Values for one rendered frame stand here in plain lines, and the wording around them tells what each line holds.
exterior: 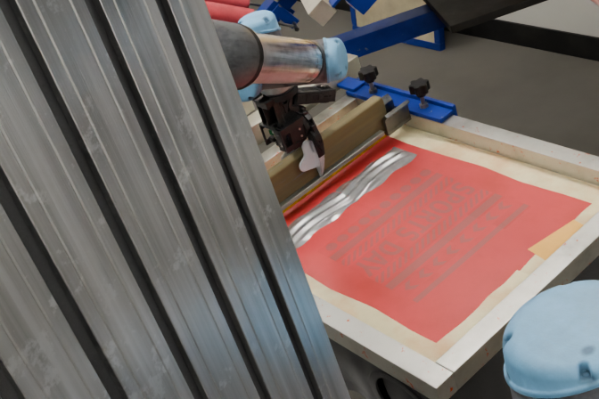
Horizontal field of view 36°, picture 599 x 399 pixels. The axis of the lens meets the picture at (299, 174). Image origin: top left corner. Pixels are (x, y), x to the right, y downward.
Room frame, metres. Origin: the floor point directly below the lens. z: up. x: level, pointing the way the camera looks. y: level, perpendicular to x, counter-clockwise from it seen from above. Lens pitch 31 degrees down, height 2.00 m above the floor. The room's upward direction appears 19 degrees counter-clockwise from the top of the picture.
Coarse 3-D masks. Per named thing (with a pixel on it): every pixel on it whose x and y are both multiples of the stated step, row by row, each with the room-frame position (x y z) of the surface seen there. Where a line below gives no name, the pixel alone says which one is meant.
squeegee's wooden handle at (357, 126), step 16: (352, 112) 1.70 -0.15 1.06; (368, 112) 1.69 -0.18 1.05; (384, 112) 1.71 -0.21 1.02; (336, 128) 1.66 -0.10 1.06; (352, 128) 1.67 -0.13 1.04; (368, 128) 1.69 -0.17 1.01; (384, 128) 1.71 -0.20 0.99; (336, 144) 1.64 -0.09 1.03; (352, 144) 1.66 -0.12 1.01; (288, 160) 1.59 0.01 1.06; (336, 160) 1.64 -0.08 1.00; (272, 176) 1.56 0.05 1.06; (288, 176) 1.58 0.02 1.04; (304, 176) 1.59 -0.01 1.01; (288, 192) 1.57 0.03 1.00
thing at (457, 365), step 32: (352, 96) 1.90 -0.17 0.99; (320, 128) 1.82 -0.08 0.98; (416, 128) 1.72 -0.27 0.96; (448, 128) 1.64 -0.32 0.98; (480, 128) 1.58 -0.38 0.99; (544, 160) 1.43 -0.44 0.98; (576, 160) 1.37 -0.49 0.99; (576, 256) 1.13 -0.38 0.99; (544, 288) 1.09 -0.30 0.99; (352, 320) 1.16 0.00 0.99; (480, 320) 1.06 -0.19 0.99; (384, 352) 1.07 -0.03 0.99; (448, 352) 1.02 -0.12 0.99; (480, 352) 1.01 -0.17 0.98; (416, 384) 1.00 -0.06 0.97; (448, 384) 0.97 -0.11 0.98
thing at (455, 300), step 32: (320, 192) 1.61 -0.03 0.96; (288, 224) 1.53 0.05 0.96; (320, 256) 1.40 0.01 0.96; (480, 256) 1.25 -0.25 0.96; (352, 288) 1.28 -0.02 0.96; (384, 288) 1.25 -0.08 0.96; (448, 288) 1.20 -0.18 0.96; (480, 288) 1.17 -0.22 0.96; (416, 320) 1.15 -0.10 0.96; (448, 320) 1.12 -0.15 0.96
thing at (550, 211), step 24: (384, 144) 1.70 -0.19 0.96; (408, 144) 1.67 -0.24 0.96; (360, 168) 1.64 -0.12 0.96; (408, 168) 1.58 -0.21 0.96; (432, 168) 1.56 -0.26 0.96; (456, 168) 1.53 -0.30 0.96; (480, 168) 1.50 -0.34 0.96; (384, 192) 1.53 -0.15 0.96; (504, 192) 1.40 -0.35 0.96; (528, 192) 1.38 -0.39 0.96; (552, 192) 1.35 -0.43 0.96; (528, 216) 1.31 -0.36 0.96; (552, 216) 1.29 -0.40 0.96; (576, 216) 1.27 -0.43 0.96; (504, 240) 1.27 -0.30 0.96; (528, 240) 1.25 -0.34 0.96; (504, 264) 1.21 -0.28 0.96
